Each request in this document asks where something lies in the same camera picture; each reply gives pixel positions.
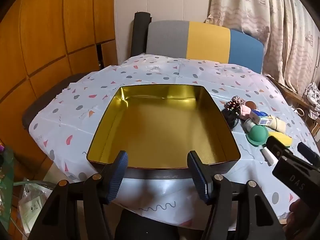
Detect grey yellow blue chair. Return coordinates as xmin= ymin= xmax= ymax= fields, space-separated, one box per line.
xmin=146 ymin=20 xmax=265 ymax=75

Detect yellow sponge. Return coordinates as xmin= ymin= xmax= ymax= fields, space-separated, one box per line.
xmin=268 ymin=131 xmax=293 ymax=148

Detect pink satin scrunchie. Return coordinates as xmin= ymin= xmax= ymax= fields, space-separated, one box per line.
xmin=231 ymin=96 xmax=249 ymax=105

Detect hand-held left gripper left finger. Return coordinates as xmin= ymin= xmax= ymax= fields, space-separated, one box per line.
xmin=27 ymin=151 xmax=129 ymax=240

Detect black roll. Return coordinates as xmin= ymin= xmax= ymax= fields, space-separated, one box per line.
xmin=130 ymin=11 xmax=152 ymax=58

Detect clear plastic bag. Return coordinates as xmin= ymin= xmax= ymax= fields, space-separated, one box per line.
xmin=19 ymin=180 xmax=54 ymax=233

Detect patterned light blue tablecloth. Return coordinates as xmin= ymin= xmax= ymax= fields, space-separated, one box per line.
xmin=29 ymin=54 xmax=319 ymax=230

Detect pink towel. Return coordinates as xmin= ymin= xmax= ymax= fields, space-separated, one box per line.
xmin=239 ymin=105 xmax=254 ymax=120

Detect gold-lined dark tin box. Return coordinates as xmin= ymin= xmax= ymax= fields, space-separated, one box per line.
xmin=86 ymin=84 xmax=242 ymax=178

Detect beige patterned curtain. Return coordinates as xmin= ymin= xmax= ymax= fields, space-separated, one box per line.
xmin=207 ymin=0 xmax=320 ymax=93

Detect wooden bench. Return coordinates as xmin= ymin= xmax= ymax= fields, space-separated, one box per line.
xmin=266 ymin=76 xmax=320 ymax=135

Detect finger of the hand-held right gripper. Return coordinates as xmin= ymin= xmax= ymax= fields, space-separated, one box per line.
xmin=297 ymin=142 xmax=320 ymax=167
xmin=265 ymin=135 xmax=313 ymax=165

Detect wooden cabinet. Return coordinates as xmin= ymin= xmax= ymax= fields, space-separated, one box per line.
xmin=0 ymin=0 xmax=118 ymax=155

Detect beige bandage roll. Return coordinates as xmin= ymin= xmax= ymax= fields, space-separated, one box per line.
xmin=269 ymin=115 xmax=287 ymax=133

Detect blue tissue pack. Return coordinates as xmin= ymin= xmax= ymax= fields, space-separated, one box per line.
xmin=250 ymin=109 xmax=273 ymax=126

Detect person's right hand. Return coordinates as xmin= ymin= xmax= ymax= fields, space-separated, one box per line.
xmin=286 ymin=199 xmax=320 ymax=240

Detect white tube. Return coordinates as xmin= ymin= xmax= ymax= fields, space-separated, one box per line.
xmin=261 ymin=147 xmax=278 ymax=165

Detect plaid cloth bag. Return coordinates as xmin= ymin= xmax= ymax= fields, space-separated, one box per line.
xmin=304 ymin=82 xmax=320 ymax=120

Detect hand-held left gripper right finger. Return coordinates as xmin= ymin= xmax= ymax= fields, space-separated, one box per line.
xmin=187 ymin=151 xmax=287 ymax=240

